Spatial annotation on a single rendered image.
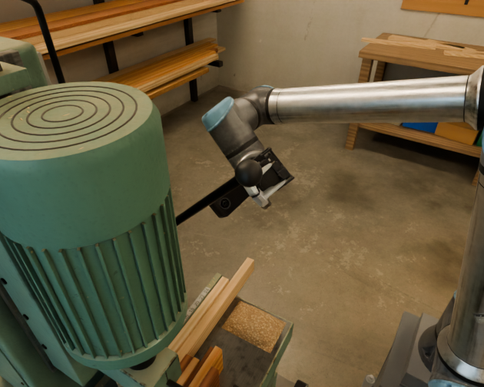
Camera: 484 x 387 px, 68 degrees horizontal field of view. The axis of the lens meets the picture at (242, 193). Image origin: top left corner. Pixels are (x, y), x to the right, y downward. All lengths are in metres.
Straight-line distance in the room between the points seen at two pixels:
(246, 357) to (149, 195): 0.56
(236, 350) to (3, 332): 0.44
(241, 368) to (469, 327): 0.46
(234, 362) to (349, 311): 1.30
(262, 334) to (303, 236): 1.59
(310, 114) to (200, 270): 1.50
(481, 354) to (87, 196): 0.80
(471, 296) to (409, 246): 1.73
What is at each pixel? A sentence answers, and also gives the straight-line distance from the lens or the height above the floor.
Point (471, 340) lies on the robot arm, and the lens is 0.90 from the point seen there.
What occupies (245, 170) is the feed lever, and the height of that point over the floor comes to 1.41.
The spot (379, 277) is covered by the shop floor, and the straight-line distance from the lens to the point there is 2.28.
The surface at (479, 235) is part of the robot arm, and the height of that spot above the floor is 1.22.
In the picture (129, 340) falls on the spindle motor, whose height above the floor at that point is 1.26.
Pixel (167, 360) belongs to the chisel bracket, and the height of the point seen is 1.07.
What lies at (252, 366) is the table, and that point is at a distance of 0.84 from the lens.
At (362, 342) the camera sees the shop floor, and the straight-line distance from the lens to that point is 2.00.
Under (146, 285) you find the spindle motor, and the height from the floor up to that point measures 1.33.
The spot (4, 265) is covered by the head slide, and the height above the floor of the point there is 1.30.
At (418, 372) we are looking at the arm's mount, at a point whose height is 0.63.
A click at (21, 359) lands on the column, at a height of 1.06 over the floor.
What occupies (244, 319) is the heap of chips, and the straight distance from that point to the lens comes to 0.87.
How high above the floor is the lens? 1.65
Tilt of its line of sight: 37 degrees down
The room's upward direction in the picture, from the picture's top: straight up
